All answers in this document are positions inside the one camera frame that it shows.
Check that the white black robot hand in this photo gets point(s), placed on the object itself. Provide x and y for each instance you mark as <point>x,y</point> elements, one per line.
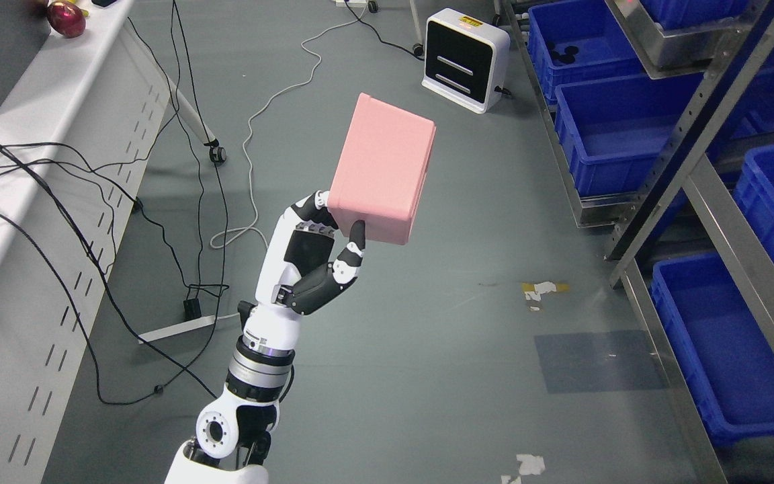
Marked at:
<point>298,275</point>

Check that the pink plastic storage box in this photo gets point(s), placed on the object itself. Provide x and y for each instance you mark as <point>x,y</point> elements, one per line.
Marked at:
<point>382,170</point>

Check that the white black box device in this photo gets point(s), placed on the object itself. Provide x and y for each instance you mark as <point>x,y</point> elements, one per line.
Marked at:
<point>465,60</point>

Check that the blue bin middle shelf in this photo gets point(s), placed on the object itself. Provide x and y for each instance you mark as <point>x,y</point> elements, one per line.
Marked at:
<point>612,130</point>

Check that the blue bin top shelf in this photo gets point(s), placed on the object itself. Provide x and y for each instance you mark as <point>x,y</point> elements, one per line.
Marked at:
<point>576,41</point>

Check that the steel shelf rack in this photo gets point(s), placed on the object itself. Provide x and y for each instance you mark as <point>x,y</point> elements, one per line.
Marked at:
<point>728,55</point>

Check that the white desk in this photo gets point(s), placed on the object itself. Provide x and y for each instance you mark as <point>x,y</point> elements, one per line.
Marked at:
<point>84,116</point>

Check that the red apple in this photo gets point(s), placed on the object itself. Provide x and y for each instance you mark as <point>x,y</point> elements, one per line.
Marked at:
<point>66,19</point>

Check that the blue bin lower right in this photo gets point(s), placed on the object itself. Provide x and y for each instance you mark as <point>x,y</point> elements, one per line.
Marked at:
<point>726,360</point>

